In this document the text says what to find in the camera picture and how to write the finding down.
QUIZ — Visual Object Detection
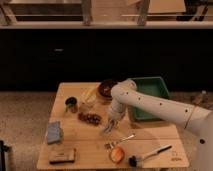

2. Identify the wooden folding table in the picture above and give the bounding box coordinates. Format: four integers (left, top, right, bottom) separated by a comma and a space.
37, 83, 189, 171

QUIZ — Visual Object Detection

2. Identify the yellow corn cob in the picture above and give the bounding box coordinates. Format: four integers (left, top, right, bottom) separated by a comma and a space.
82, 87, 96, 102

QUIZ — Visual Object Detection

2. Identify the orange plastic spoon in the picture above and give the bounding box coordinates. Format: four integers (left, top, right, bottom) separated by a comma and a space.
109, 146, 125, 163

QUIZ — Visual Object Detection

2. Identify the green plastic tray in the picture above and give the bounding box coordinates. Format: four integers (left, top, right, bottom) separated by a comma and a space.
130, 76, 170, 122

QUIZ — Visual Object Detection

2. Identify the dark red bowl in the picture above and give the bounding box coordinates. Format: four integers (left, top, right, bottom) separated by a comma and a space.
98, 79, 117, 98

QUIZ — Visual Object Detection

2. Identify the brown grape bunch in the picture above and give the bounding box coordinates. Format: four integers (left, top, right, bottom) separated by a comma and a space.
78, 113, 102, 126

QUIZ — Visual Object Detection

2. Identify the brown wooden block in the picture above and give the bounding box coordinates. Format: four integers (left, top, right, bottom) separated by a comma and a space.
49, 148, 76, 164

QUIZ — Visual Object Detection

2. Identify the dark green mug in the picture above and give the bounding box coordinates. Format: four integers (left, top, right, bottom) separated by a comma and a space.
65, 97, 78, 113

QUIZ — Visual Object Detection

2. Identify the blue sponge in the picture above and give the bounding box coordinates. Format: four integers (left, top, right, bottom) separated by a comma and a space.
46, 121, 63, 145

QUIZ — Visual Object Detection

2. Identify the clear glass jar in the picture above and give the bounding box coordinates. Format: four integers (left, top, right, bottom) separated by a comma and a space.
79, 97, 96, 111

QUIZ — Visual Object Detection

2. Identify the dark cabinet counter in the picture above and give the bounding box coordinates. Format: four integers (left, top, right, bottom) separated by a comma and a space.
0, 28, 213, 91

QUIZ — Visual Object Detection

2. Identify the black white brush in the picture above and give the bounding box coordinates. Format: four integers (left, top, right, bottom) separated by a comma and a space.
128, 144, 172, 167

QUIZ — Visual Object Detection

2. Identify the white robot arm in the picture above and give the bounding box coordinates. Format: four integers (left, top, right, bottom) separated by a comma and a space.
108, 79, 213, 171

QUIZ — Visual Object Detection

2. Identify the grey towel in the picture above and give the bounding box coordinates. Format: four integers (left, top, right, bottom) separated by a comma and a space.
102, 120, 117, 134

